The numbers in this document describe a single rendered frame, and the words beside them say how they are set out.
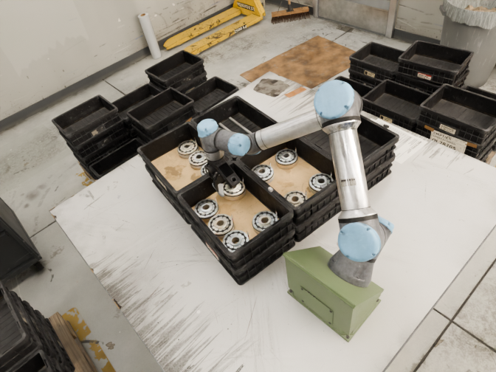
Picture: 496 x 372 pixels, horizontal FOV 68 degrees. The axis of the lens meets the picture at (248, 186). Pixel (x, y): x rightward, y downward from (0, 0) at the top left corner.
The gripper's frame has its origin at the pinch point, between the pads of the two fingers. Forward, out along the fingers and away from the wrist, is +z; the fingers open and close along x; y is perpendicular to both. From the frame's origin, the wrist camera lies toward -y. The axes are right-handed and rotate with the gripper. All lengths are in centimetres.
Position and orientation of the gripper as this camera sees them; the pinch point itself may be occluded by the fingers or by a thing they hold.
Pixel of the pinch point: (227, 192)
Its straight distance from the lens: 156.7
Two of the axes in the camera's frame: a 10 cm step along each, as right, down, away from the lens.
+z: 1.4, 6.8, 7.2
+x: -7.6, 5.5, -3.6
